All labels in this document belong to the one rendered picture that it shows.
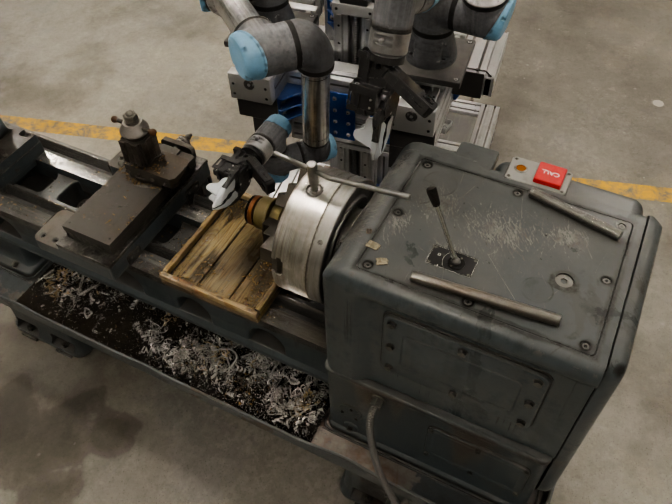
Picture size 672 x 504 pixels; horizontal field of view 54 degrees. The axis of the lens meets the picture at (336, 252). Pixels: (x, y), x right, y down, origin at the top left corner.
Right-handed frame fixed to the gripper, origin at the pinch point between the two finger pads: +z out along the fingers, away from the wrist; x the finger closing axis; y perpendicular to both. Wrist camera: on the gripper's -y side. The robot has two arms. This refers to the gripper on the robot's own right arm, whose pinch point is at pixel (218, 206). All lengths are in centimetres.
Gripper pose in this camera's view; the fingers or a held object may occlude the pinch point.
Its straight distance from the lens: 167.8
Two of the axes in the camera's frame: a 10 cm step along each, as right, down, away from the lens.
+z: -4.5, 6.9, -5.7
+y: -8.9, -3.2, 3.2
